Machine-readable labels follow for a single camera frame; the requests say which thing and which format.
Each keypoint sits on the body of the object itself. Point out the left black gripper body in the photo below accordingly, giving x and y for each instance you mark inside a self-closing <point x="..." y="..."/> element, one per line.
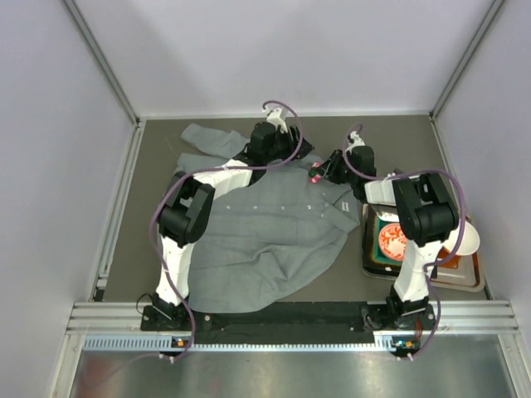
<point x="296" y="141"/>

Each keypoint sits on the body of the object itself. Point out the grey button-up shirt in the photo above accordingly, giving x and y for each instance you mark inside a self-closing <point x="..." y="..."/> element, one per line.
<point x="262" y="243"/>

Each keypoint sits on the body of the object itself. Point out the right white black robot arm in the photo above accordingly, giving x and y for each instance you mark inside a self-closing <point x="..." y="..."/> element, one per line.
<point x="426" y="213"/>

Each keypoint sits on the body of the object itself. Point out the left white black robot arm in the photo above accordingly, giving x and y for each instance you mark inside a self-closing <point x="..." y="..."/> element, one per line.
<point x="182" y="216"/>

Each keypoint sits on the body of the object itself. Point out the black square plate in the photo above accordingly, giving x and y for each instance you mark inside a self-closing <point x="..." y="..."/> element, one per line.
<point x="374" y="261"/>

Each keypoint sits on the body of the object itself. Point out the red white patterned dish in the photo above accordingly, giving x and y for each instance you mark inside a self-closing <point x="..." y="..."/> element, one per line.
<point x="392" y="242"/>

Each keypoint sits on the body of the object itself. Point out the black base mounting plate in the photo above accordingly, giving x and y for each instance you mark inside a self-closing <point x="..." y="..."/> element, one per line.
<point x="361" y="316"/>

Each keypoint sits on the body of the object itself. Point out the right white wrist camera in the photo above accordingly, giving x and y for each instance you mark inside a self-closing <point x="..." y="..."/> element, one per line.
<point x="354" y="140"/>

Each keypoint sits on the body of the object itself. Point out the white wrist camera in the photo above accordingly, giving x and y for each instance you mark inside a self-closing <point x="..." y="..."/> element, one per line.
<point x="276" y="115"/>
<point x="354" y="140"/>

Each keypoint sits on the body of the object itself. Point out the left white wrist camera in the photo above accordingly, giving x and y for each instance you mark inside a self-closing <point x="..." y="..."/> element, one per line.
<point x="276" y="115"/>

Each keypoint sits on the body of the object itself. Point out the grey slotted cable duct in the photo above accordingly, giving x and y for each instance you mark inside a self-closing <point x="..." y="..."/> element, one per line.
<point x="166" y="343"/>

